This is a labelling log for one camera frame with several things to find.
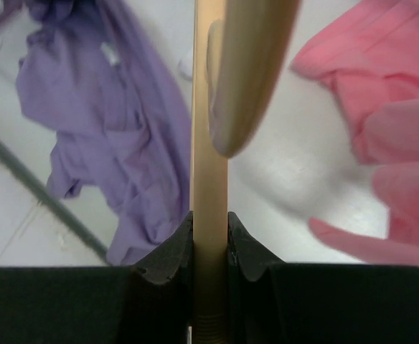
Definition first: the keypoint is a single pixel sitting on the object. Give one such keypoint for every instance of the pink t shirt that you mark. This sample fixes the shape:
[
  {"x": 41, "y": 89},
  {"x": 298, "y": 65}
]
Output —
[{"x": 369, "y": 59}]

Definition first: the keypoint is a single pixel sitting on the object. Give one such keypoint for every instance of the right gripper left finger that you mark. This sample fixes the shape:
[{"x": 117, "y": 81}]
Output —
[{"x": 148, "y": 302}]

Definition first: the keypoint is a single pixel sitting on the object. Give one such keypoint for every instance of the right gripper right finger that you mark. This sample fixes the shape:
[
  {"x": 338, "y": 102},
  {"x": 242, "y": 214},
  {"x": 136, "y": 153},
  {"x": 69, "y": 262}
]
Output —
[{"x": 272, "y": 301}]

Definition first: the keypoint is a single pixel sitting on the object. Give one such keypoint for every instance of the aluminium table frame rail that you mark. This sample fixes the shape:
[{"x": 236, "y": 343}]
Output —
[{"x": 30, "y": 181}]

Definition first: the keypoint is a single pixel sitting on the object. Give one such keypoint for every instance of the purple t shirt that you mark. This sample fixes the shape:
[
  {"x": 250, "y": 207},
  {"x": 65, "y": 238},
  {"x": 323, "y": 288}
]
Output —
[{"x": 92, "y": 75}]

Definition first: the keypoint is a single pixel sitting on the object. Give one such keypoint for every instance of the wooden hanger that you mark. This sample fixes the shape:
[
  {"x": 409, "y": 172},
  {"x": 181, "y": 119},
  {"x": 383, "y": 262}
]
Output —
[{"x": 238, "y": 52}]

